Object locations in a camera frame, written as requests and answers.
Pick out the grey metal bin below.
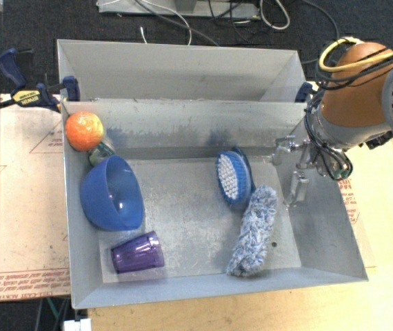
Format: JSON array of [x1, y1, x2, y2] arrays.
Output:
[[57, 39, 370, 310]]

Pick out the purple plastic cup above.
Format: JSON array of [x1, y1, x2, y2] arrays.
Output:
[[110, 230, 165, 274]]

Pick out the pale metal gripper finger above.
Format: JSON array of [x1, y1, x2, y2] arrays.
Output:
[[283, 170, 310, 208], [271, 135, 303, 167]]

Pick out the small green and clear object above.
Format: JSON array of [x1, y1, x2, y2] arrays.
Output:
[[88, 141, 117, 167]]

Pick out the orange ball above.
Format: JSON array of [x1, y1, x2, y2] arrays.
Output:
[[64, 110, 105, 152]]

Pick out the brown cardboard board, red print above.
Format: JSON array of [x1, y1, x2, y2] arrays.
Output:
[[0, 93, 72, 303]]

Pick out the blue scrub brush, white bristles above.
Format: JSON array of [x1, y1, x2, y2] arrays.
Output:
[[215, 146, 257, 205]]

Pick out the blue plastic bowl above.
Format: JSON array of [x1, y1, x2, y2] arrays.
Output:
[[79, 154, 145, 232]]

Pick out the blue and white fluffy duster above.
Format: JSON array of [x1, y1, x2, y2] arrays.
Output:
[[225, 183, 279, 278]]

